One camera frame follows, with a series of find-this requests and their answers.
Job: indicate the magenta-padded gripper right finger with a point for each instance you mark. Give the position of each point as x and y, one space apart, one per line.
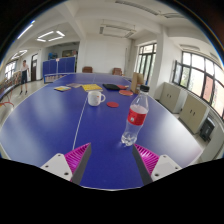
165 166

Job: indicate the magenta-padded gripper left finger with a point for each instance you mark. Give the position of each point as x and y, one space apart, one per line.
56 166

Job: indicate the clear bottle with red label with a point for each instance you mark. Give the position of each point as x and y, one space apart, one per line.
136 116

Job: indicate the black bin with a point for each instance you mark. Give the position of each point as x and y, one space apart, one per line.
206 129

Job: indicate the beige two-door cabinet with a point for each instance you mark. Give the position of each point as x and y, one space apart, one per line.
194 114
172 97

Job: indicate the white mug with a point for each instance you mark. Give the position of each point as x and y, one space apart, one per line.
94 98

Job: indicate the flat round red coaster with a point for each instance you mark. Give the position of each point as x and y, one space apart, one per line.
112 104

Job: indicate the grey book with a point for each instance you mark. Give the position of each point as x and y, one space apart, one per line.
74 85

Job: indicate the red table tennis paddle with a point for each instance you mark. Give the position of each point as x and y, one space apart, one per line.
122 87
126 92

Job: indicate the table tennis net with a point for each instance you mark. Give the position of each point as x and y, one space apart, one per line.
53 78

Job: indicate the brown cardboard box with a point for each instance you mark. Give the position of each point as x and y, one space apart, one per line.
136 81

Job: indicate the wide dark-framed window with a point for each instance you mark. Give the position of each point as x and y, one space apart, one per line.
196 80

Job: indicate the person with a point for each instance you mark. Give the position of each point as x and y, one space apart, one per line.
24 75

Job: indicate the dark door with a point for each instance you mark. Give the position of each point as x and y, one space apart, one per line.
34 68

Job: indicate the folded blue table tennis table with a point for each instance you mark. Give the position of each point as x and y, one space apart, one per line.
60 65

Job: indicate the brown chair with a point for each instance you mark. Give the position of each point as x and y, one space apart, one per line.
117 71
87 69

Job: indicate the tall dark-framed window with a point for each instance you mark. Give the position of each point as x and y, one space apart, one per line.
146 63

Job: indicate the group of ceiling lights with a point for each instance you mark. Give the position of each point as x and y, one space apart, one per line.
50 36

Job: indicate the ceiling air conditioner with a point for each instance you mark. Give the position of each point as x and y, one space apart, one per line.
116 31

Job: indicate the long ceiling strip fixture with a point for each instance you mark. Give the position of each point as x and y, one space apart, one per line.
140 7

